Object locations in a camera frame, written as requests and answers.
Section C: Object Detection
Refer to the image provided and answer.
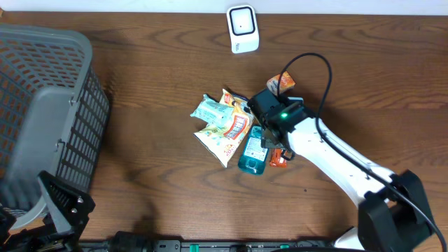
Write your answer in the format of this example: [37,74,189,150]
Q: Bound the orange snack bar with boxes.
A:
[269,149,287,168]

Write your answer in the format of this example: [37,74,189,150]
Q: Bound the blue mouthwash bottle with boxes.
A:
[238,125,269,175]

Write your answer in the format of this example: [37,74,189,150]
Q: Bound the yellow snack bag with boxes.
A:
[194,90,254,167]

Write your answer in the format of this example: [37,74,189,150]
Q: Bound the small orange carton box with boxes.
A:
[267,71,295,95]

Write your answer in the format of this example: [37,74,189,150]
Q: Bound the green wet wipes pack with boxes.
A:
[190,94,235,128]

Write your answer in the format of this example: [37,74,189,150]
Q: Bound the grey plastic shopping basket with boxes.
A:
[1,24,110,229]

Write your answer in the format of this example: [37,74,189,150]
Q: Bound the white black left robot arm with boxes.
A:
[1,171,155,252]

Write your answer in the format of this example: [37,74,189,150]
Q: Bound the white barcode scanner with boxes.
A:
[226,4,260,54]

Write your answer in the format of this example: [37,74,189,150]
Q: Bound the black right camera cable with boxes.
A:
[276,52,448,252]

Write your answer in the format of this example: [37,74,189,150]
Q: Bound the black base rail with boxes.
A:
[80,240,330,252]

